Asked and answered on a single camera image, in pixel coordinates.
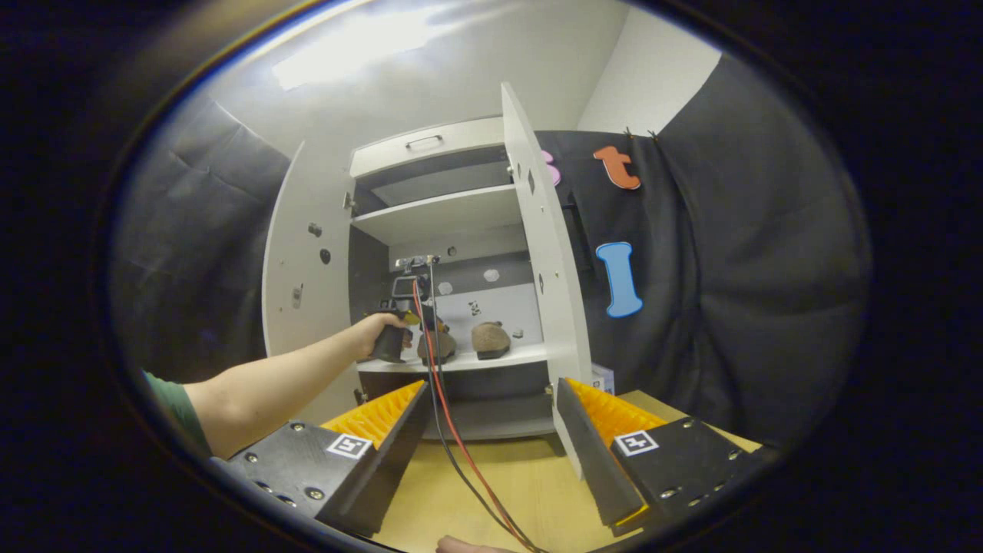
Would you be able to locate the green shirt sleeve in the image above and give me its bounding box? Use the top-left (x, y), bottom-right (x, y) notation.
top-left (141, 370), bottom-right (213, 460)

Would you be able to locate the white shoe cabinet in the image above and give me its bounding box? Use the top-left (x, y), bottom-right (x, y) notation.
top-left (261, 81), bottom-right (594, 482)

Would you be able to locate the brown fuzzy shoe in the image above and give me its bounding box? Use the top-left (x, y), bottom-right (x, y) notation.
top-left (471, 321), bottom-right (513, 361)
top-left (419, 326), bottom-right (458, 366)

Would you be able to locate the white cabinet shelf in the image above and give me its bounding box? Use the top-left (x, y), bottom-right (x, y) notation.
top-left (356, 342), bottom-right (551, 376)
top-left (350, 184), bottom-right (525, 247)

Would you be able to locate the white cabinet drawer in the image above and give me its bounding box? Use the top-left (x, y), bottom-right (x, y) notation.
top-left (349, 116), bottom-right (508, 180)

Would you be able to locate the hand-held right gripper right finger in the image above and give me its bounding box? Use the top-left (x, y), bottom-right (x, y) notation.
top-left (554, 376), bottom-right (769, 538)

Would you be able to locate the white cabinet door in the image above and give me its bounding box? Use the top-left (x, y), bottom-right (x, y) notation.
top-left (261, 142), bottom-right (362, 425)
top-left (501, 82), bottom-right (594, 482)

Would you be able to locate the red cable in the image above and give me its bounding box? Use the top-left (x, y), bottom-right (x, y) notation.
top-left (412, 280), bottom-right (544, 553)

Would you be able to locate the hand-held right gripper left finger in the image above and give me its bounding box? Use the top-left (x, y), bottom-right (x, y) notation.
top-left (211, 379), bottom-right (435, 538)

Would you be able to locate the black cable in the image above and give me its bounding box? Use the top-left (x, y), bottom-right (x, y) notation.
top-left (424, 260), bottom-right (535, 553)

